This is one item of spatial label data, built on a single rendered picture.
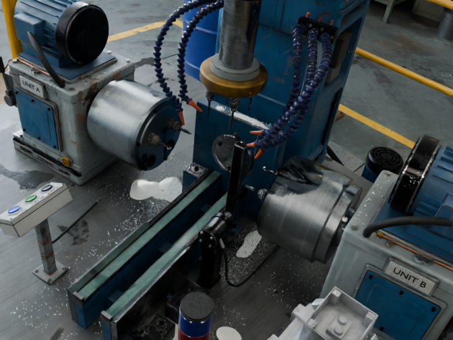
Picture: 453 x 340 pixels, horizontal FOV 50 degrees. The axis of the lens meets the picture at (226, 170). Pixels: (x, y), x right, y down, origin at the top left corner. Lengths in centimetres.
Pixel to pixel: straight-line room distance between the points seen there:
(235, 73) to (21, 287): 81
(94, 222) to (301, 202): 69
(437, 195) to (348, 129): 261
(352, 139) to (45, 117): 242
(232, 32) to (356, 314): 70
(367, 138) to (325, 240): 245
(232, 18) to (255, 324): 79
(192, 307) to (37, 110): 98
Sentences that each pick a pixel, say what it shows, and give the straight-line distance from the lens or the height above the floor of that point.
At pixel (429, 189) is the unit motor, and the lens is 110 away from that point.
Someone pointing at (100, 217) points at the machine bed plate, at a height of 80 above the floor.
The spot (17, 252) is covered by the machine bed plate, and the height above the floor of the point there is 80.
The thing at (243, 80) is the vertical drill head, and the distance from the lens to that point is 125.
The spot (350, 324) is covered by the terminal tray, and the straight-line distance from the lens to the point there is 103.
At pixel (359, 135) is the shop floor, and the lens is 365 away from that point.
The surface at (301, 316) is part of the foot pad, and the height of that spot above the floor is 108.
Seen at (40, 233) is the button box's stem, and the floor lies 98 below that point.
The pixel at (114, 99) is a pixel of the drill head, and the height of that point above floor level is 115.
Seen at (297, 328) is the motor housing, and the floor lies 106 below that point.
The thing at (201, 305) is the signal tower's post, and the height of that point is 122.
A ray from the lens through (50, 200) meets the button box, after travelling 129.
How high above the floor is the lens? 194
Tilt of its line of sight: 39 degrees down
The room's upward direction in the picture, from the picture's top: 8 degrees clockwise
